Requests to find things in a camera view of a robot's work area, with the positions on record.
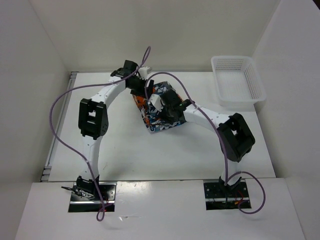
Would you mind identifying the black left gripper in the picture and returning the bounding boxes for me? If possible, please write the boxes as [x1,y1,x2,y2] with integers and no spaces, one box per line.
[127,75,153,100]

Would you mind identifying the colourful patterned shorts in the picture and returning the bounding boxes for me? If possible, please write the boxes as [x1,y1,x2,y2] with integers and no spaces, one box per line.
[130,81,186,133]

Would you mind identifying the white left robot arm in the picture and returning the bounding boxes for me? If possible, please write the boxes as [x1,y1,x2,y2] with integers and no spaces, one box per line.
[76,60,152,200]

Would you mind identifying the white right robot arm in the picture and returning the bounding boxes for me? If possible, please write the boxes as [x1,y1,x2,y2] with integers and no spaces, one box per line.
[149,89,256,197]

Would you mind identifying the white plastic basket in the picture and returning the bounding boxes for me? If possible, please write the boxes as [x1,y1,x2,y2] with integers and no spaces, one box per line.
[210,55,266,108]

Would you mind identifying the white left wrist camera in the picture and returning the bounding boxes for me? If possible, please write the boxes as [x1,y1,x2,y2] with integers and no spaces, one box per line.
[138,66,153,80]

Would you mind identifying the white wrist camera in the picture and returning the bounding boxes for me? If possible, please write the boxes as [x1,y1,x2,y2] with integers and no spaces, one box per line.
[138,66,153,80]
[148,93,164,112]

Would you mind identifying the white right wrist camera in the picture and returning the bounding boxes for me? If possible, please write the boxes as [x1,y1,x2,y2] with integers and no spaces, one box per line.
[148,93,164,112]

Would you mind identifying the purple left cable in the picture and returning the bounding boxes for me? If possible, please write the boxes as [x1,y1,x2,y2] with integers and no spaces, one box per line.
[49,46,152,223]

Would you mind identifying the purple cable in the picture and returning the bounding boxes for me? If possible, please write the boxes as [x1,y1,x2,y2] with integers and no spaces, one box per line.
[49,46,152,223]
[144,72,266,215]

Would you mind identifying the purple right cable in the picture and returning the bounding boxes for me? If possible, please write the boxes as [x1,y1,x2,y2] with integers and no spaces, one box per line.
[144,72,266,215]

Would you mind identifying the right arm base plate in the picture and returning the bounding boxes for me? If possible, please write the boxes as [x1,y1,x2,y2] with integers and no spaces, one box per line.
[203,179,252,211]

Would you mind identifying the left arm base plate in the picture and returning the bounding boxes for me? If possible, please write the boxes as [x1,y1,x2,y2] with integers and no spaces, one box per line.
[62,182,117,213]

